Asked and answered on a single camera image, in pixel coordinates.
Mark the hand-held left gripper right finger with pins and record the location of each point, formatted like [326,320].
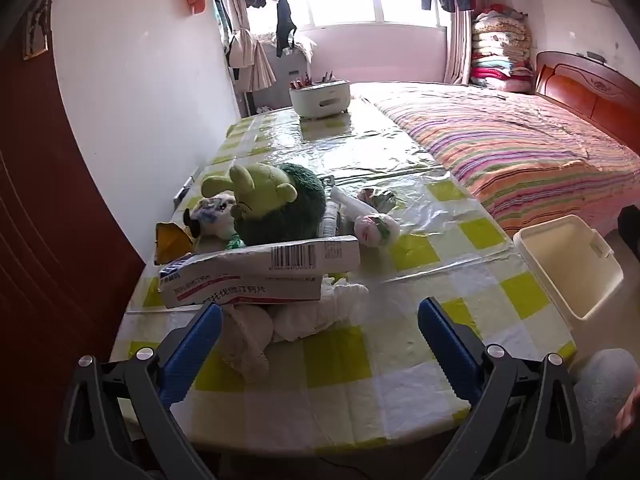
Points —
[445,345]

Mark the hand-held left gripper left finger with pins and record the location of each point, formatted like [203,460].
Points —
[195,350]

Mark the white lace cloth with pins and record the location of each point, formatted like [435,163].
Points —
[247,345]

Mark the white cardboard medicine box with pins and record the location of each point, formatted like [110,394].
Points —
[240,270]

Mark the white tissue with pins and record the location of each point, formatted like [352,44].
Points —
[310,315]

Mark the pink white plush ball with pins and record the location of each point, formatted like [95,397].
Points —
[375,230]

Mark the white plush toy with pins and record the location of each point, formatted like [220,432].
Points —
[215,215]

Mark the cream plastic bin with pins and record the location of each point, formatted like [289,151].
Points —
[565,270]

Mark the foil wrapper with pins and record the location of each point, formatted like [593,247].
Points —
[382,200]

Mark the silver blister pack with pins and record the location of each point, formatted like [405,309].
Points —
[184,191]

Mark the green plush toy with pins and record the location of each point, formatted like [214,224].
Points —
[280,205]

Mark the white tube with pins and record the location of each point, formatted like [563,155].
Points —
[350,202]

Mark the green checked plastic tablecloth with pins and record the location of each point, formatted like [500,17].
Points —
[350,400]

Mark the person's grey trouser leg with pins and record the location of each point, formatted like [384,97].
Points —
[605,385]

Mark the red-brown door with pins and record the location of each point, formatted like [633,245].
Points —
[50,260]

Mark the bed with striped sheet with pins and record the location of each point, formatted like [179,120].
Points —
[500,150]

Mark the white desk caddy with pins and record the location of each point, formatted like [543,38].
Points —
[320,102]

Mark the wooden headboard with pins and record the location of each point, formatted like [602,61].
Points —
[585,90]

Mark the bundle of pens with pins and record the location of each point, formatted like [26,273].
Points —
[312,81]

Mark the beige window curtain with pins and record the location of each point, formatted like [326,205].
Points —
[250,60]
[457,50]

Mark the grey appliance with white cover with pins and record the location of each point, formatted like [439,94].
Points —
[290,67]

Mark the stack of folded quilts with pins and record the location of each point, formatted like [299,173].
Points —
[500,50]

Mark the black hanging garment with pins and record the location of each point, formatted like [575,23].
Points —
[285,25]

